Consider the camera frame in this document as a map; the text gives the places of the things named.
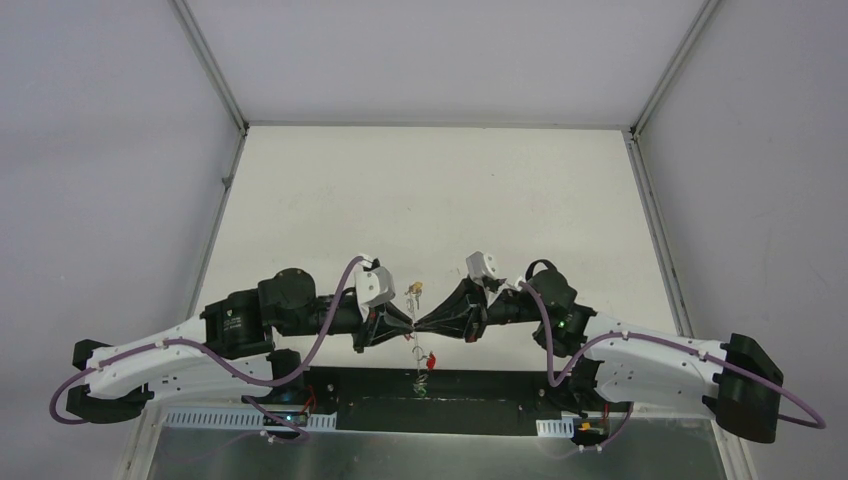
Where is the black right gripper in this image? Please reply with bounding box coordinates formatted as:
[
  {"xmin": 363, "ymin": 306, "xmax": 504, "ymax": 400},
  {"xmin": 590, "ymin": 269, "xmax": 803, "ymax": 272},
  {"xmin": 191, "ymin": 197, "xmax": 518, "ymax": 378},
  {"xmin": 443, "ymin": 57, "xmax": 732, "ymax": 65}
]
[{"xmin": 414, "ymin": 273, "xmax": 545, "ymax": 345}]

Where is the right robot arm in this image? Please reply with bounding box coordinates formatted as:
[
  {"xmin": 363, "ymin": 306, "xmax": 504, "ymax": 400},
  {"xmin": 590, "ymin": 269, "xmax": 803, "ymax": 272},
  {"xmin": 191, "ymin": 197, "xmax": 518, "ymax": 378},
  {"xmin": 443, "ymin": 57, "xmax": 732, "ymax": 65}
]
[{"xmin": 414, "ymin": 252, "xmax": 783, "ymax": 444}]

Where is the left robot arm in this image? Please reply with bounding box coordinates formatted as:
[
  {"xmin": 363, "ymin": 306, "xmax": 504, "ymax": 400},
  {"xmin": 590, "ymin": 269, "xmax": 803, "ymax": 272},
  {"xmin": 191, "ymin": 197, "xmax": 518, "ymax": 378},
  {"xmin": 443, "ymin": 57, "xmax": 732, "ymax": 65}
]
[{"xmin": 50, "ymin": 266, "xmax": 413, "ymax": 425}]

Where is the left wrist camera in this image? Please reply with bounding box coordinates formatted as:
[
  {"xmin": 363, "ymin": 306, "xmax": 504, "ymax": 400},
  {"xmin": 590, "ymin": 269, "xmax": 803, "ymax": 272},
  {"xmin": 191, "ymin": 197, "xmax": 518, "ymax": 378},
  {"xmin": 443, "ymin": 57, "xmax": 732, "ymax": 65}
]
[{"xmin": 354, "ymin": 257, "xmax": 396, "ymax": 320}]

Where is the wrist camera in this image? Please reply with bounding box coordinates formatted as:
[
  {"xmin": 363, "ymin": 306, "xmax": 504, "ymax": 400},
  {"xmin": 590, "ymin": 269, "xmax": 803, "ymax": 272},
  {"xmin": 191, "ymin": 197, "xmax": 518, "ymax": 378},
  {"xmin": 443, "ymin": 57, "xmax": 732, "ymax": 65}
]
[
  {"xmin": 465, "ymin": 251, "xmax": 508, "ymax": 293},
  {"xmin": 354, "ymin": 257, "xmax": 396, "ymax": 320}
]

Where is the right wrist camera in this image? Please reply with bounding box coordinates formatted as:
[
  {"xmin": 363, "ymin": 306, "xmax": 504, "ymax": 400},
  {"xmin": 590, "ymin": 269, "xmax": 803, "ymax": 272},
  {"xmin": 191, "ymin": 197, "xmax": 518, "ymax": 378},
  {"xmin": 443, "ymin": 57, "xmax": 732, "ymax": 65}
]
[{"xmin": 465, "ymin": 251, "xmax": 508, "ymax": 293}]

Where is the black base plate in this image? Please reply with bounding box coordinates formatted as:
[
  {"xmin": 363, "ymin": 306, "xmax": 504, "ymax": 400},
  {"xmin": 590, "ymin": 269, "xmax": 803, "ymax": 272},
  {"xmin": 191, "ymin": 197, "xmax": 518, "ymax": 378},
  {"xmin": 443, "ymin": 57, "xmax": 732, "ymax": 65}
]
[{"xmin": 269, "ymin": 367, "xmax": 628, "ymax": 437}]

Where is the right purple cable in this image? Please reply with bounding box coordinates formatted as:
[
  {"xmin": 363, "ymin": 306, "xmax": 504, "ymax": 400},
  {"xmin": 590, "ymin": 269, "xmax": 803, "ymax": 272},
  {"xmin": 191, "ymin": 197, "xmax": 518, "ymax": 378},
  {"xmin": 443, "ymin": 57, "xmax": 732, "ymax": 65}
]
[{"xmin": 516, "ymin": 281, "xmax": 827, "ymax": 458}]

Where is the purple cable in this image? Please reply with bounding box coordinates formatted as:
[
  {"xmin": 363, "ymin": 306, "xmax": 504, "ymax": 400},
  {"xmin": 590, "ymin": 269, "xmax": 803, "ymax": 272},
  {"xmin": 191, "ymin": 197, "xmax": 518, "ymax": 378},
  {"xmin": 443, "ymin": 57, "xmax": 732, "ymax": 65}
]
[
  {"xmin": 516, "ymin": 281, "xmax": 827, "ymax": 458},
  {"xmin": 48, "ymin": 254, "xmax": 372, "ymax": 444}
]

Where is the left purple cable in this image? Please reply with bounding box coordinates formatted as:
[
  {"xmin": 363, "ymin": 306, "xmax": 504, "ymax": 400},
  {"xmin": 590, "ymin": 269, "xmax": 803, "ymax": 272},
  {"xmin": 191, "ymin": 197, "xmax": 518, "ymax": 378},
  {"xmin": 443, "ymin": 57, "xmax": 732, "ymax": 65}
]
[{"xmin": 48, "ymin": 254, "xmax": 372, "ymax": 444}]

